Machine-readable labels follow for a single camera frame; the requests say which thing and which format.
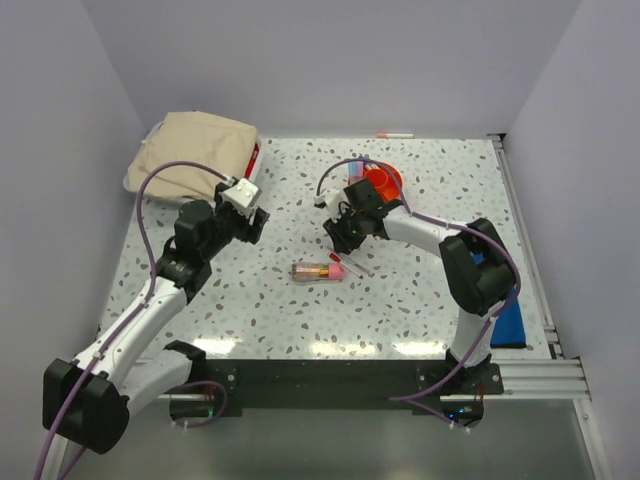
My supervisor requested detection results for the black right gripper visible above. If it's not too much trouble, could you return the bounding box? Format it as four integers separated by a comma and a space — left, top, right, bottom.
324, 206, 367, 255

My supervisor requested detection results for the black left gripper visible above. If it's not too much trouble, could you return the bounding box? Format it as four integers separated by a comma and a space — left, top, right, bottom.
201, 185, 269, 261

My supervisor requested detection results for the red white eraser pen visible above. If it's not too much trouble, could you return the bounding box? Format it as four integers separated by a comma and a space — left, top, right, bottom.
329, 252, 363, 279

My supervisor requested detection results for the pink cap clear tube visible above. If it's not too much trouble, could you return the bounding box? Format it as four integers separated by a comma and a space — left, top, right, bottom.
291, 262, 344, 282

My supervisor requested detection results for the peach tip white marker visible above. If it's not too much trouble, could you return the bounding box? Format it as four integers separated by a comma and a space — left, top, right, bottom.
377, 132, 415, 139

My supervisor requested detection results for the clear purple gel pen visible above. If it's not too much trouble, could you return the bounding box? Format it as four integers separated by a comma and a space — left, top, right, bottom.
323, 246, 374, 278

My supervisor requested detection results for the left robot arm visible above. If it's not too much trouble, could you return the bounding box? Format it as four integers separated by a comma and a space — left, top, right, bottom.
42, 200, 269, 454

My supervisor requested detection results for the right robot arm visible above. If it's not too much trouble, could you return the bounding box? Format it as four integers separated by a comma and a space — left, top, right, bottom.
314, 180, 521, 393

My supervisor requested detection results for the orange round organizer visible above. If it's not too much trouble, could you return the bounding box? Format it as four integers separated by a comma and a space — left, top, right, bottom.
363, 163, 403, 203

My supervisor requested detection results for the beige cloth bag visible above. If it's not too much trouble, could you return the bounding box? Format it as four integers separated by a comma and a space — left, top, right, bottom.
124, 111, 258, 200

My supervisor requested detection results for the red white tray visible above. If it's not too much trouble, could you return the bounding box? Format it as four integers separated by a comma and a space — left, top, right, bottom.
244, 141, 264, 183

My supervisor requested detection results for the blue cloth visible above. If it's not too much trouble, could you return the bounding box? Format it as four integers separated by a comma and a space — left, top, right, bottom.
472, 253, 526, 351

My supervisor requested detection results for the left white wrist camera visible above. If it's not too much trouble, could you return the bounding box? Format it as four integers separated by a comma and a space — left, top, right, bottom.
221, 178, 262, 215

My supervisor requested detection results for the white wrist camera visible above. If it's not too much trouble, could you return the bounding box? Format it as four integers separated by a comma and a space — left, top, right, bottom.
221, 178, 262, 215
314, 188, 347, 213

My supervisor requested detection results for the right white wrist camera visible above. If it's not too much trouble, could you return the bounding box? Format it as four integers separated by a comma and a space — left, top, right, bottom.
314, 188, 347, 213

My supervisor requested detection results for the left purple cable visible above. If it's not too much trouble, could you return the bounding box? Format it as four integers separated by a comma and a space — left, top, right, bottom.
32, 160, 236, 480

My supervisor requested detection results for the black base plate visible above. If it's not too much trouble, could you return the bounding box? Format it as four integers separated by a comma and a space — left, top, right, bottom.
148, 357, 501, 419

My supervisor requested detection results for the aluminium frame rail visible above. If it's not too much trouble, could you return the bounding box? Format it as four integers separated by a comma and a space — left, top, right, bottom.
37, 130, 601, 480

